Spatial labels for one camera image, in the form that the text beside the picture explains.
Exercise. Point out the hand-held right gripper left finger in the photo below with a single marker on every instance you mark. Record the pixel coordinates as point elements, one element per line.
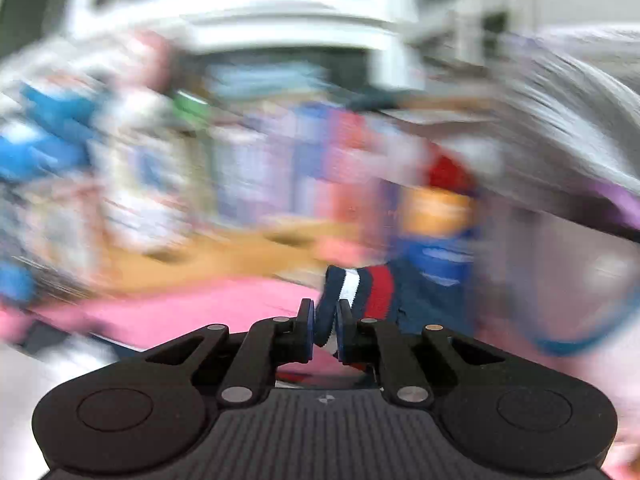
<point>309,332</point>

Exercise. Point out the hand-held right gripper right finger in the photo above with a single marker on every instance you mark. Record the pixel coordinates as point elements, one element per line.
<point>342,332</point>

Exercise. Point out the navy white striped jacket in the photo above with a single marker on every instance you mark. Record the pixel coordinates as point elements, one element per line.
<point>420,297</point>

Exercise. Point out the wooden desk organizer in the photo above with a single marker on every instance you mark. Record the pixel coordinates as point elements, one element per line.
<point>240,255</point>

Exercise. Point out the pink printed blanket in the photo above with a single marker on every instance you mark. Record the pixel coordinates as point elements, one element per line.
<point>200,310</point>

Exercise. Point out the blue printed box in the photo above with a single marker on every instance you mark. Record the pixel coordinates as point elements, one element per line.
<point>440,255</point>

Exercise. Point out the row of pastel paperback books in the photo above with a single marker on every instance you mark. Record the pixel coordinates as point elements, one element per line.
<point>310,160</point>

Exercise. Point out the row of tall study books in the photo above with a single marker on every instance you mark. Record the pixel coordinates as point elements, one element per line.
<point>145,190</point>

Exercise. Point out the grey knitted cloth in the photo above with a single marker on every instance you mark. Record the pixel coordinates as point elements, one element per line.
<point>560,110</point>

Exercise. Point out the pink bunny plush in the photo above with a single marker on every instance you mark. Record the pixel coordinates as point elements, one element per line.
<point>150,57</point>

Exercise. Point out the large blue plush toy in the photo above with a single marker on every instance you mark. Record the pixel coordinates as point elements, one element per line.
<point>35,155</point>

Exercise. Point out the blue robot cat plush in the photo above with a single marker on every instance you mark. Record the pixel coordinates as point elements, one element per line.
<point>60,105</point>

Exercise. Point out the white pipe rack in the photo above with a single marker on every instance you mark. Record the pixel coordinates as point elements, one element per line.
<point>480,15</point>

